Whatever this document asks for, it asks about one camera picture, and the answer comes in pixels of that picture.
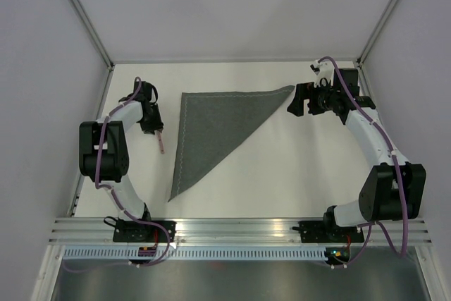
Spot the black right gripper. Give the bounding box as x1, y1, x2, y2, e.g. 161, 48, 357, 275
288, 80, 340, 116

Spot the pink handled metal fork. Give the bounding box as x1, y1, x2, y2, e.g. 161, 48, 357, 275
155, 130, 165, 154

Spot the grey cloth napkin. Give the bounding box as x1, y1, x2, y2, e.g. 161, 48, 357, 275
169, 85, 295, 200

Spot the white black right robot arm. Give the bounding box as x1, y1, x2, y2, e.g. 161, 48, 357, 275
287, 63, 426, 241

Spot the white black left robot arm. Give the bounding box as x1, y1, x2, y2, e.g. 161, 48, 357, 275
78, 78, 164, 242

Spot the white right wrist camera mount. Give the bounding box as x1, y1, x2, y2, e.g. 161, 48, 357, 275
310, 61, 335, 87

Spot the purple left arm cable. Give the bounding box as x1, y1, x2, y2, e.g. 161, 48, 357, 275
61, 76, 178, 274

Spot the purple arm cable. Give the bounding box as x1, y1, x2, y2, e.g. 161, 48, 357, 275
61, 76, 178, 274
316, 56, 412, 269

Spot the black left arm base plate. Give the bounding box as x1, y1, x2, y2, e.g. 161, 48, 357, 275
103, 216, 177, 243

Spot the aluminium left frame post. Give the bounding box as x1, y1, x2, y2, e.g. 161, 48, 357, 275
68, 0, 114, 70

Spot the aluminium frame post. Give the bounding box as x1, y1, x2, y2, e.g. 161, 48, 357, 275
354, 0, 401, 68
68, 0, 114, 70

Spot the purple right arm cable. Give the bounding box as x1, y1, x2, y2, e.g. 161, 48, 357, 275
316, 56, 412, 269

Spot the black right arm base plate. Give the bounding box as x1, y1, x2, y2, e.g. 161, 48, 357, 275
291, 221, 364, 244

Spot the aluminium front rail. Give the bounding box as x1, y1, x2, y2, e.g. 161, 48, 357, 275
48, 217, 433, 245

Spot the white slotted cable duct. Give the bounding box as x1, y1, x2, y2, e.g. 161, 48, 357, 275
63, 245, 326, 261

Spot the aluminium right frame post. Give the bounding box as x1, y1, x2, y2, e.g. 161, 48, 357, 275
354, 0, 401, 68

